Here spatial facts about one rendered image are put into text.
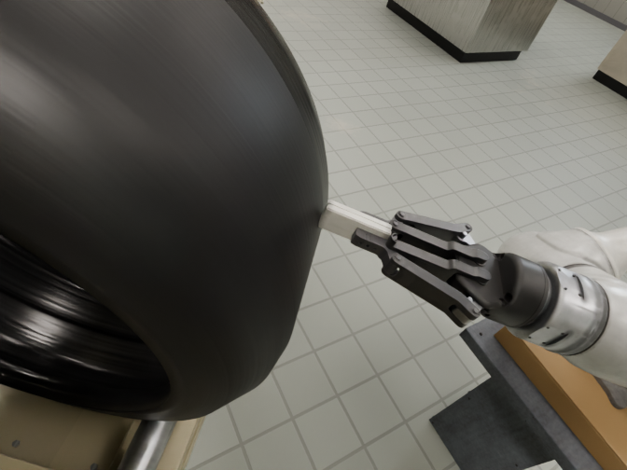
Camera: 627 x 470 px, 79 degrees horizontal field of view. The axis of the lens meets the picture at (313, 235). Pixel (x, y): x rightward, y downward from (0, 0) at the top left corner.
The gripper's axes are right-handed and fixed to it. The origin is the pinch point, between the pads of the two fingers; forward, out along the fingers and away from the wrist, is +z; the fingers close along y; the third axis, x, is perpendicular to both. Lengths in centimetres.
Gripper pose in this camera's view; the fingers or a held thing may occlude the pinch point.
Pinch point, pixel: (354, 226)
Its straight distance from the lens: 39.3
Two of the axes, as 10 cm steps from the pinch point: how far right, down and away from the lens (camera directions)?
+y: -2.1, 7.1, -6.7
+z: -9.2, -3.7, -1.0
